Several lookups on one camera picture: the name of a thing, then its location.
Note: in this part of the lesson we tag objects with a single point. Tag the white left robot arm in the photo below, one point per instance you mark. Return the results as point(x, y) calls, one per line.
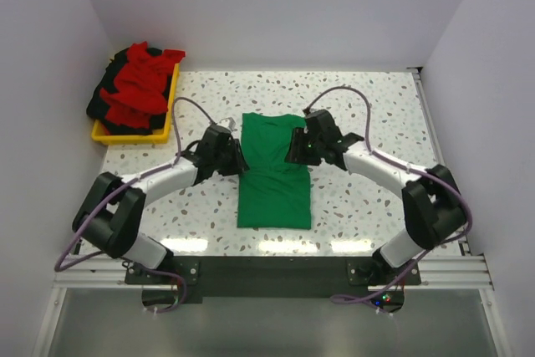
point(110, 215)

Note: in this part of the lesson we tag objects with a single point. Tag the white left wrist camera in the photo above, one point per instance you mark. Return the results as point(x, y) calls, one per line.
point(228, 123)

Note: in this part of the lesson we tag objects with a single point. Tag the green t shirt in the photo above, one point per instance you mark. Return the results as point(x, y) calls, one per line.
point(272, 193)

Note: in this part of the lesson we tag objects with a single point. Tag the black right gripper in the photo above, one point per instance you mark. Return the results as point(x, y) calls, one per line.
point(295, 153)

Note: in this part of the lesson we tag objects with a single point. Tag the aluminium right side rail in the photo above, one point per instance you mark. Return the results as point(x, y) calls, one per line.
point(462, 240)

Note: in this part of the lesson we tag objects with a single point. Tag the yellow plastic bin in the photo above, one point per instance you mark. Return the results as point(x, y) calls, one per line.
point(160, 136)

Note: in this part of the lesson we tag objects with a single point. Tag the aluminium rail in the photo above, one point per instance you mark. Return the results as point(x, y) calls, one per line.
point(337, 273)
point(462, 240)

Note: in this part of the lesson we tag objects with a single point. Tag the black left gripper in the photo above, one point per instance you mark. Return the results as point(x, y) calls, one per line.
point(238, 164)

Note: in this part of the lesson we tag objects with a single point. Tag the red t shirt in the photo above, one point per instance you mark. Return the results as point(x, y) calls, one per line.
point(140, 81)

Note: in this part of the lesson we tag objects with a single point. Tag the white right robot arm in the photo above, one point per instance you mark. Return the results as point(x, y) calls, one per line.
point(432, 204)

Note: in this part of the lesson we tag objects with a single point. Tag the aluminium front rail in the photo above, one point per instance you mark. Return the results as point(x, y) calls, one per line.
point(337, 273)

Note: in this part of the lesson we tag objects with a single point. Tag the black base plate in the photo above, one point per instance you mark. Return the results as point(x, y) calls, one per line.
point(385, 299)

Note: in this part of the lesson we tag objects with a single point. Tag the black t shirt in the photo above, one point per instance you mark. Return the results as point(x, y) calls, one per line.
point(100, 102)

